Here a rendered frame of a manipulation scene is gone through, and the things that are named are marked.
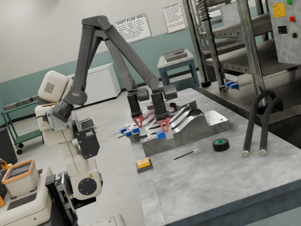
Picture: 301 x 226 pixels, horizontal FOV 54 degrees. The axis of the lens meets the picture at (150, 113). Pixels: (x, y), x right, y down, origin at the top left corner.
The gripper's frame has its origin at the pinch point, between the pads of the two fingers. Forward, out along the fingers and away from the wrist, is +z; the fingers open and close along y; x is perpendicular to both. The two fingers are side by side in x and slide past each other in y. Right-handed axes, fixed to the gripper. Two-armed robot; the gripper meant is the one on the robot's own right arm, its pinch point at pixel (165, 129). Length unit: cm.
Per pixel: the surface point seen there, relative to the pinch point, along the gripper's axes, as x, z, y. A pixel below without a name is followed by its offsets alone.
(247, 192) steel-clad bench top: -18, 15, -50
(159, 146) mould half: 4.4, 11.6, 9.9
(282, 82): -100, 11, 64
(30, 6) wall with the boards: 213, -207, 789
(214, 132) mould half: -27.0, 12.5, 9.9
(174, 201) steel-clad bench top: 7.3, 15.5, -41.0
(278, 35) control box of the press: -72, -29, 11
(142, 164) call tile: 16.1, 12.4, -5.6
